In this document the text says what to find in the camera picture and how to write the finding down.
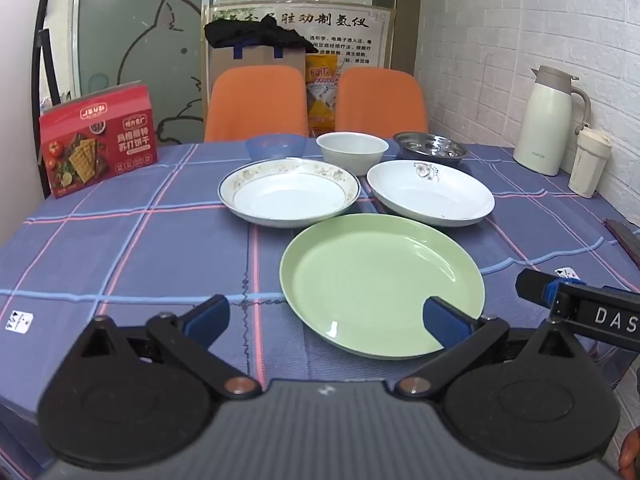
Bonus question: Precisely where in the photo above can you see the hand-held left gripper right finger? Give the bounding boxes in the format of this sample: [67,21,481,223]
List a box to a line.
[394,296,583,401]

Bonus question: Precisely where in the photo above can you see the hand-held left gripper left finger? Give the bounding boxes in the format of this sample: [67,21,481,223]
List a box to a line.
[75,294,263,402]

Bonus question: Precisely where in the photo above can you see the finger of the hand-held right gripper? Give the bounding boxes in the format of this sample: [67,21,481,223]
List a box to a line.
[515,267,561,312]

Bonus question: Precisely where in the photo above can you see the green plate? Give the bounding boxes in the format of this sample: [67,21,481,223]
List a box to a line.
[279,213,486,360]

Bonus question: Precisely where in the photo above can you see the blue plastic bowl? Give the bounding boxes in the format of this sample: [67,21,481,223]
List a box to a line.
[245,134,306,162]

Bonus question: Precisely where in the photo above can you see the person's right hand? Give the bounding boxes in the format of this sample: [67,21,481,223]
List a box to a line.
[619,425,640,480]

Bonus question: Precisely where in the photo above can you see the blue checked tablecloth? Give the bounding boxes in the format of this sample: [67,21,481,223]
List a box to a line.
[0,139,640,480]

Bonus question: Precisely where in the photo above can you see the dark flat object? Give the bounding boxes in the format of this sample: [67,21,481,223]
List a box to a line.
[604,218,640,263]

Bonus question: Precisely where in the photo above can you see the white plate with dark print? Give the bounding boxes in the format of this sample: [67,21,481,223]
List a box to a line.
[366,160,496,227]

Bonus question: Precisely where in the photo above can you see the white tumbler cup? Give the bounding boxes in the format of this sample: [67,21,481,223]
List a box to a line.
[568,129,613,198]

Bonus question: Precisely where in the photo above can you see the white plate with floral rim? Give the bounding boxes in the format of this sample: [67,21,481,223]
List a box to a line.
[218,158,361,228]

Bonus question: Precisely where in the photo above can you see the white thermos jug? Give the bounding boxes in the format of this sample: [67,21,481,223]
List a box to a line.
[513,65,592,177]

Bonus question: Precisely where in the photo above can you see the stainless steel bowl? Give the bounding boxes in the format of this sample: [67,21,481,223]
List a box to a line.
[393,131,468,169]

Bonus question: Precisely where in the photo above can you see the white ceramic bowl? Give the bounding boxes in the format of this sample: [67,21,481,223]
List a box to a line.
[316,132,390,174]

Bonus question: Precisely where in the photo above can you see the red cracker box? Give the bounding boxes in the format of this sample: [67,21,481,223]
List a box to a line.
[39,81,159,200]

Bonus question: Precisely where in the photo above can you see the orange chair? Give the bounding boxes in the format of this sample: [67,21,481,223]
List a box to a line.
[204,66,309,144]
[335,67,429,139]

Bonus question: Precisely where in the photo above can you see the yellow bag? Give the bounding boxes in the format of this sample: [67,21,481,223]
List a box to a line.
[305,55,346,136]

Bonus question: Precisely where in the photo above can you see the black cloth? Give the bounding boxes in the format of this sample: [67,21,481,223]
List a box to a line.
[204,17,319,57]

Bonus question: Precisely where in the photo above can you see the frosted glass door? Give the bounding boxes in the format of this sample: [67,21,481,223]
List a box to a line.
[70,0,208,147]

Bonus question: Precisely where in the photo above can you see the brown paper bag blue handles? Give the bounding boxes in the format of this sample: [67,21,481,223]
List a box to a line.
[207,42,307,111]

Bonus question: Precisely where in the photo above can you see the framed wall poster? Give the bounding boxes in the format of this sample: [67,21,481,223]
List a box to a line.
[207,4,396,72]

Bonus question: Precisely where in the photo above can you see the black metal frame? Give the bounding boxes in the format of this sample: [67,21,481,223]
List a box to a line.
[30,0,68,108]

